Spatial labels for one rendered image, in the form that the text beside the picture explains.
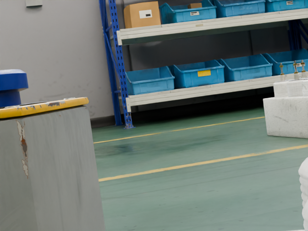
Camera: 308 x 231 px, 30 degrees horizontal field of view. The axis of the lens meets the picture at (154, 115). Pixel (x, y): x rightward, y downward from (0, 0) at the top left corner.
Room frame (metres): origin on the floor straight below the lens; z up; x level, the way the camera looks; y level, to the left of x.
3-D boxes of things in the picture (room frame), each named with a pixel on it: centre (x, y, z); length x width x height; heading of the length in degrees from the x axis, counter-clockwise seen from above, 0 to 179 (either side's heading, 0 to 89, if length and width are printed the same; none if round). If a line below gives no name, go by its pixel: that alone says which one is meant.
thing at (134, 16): (4.85, -0.01, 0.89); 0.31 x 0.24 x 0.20; 12
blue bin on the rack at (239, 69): (5.08, -0.83, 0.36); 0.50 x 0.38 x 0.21; 13
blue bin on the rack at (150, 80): (4.92, 0.02, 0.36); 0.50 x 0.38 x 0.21; 12
